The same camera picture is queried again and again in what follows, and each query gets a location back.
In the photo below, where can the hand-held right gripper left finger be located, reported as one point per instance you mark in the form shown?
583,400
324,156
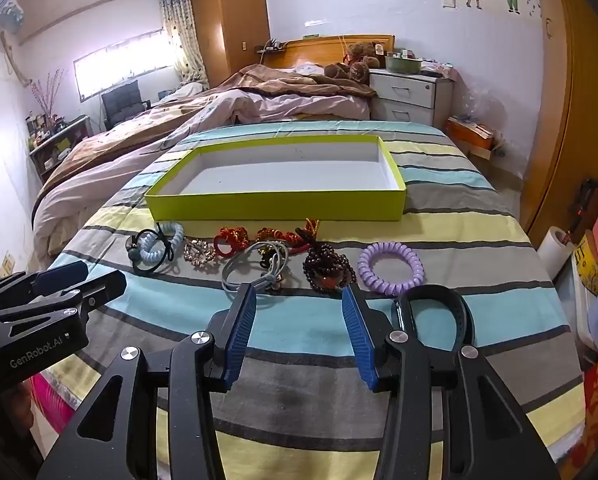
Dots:
241,330

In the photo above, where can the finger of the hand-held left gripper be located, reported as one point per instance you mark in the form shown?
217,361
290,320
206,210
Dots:
104,287
59,275

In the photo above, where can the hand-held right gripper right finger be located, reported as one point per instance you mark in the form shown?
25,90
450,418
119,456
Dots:
361,340

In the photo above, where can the red gold hair ornament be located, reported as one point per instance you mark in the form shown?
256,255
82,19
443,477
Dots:
226,240
274,235

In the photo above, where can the black oval hair clip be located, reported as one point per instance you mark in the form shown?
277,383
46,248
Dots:
456,305

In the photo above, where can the yellow-green shallow box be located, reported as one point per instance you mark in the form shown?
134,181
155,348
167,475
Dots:
279,175

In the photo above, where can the striped bed sheet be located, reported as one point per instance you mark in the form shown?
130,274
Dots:
299,340

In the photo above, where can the rhinestone hair clip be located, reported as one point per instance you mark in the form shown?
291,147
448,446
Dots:
199,252

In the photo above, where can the low shelf unit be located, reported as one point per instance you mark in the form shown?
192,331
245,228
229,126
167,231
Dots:
64,145

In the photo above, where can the flower branches in vase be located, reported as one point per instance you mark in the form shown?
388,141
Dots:
49,95

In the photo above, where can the black office chair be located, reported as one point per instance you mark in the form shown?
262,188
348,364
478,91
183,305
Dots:
124,102

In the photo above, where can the white paper roll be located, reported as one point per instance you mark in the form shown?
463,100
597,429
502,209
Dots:
551,255

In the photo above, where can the window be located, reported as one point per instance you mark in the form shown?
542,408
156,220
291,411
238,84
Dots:
119,65

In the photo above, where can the pink duvet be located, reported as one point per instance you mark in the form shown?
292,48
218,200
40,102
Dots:
279,107

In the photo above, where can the orange box with papers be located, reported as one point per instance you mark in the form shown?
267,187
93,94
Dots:
469,135

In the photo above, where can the yellow carton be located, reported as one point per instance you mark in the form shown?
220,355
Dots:
594,265

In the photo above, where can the white bedside cabinet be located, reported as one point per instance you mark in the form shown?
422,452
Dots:
404,92

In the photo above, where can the brown blanket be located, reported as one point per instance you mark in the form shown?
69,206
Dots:
289,82

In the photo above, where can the patterned curtain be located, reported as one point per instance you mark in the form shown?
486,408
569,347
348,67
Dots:
179,35

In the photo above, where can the brown teddy bear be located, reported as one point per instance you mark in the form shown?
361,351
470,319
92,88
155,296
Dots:
354,67

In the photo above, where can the green basin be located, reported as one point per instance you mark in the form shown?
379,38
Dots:
404,64

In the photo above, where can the power strip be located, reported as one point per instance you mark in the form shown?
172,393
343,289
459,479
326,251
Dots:
269,48

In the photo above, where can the wooden headboard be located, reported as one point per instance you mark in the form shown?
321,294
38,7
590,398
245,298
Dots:
319,50

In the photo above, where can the tall wooden cupboard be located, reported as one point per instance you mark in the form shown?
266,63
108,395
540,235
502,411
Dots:
229,20

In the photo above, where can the large wooden wardrobe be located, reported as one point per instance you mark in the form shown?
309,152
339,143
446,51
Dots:
579,110

